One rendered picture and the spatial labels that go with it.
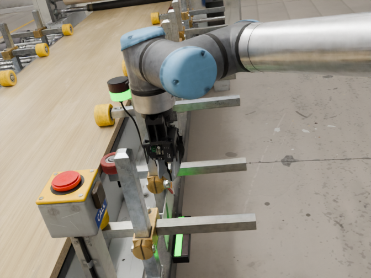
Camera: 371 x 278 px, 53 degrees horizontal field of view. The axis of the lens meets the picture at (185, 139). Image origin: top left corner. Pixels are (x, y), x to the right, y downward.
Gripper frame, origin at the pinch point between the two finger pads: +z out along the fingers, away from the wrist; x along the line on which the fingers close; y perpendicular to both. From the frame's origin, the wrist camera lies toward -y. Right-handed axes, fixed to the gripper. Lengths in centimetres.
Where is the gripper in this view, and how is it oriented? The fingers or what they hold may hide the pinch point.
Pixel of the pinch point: (171, 174)
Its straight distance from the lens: 94.5
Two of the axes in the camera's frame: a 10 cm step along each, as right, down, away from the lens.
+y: -0.6, 5.1, -8.6
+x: 9.9, -0.9, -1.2
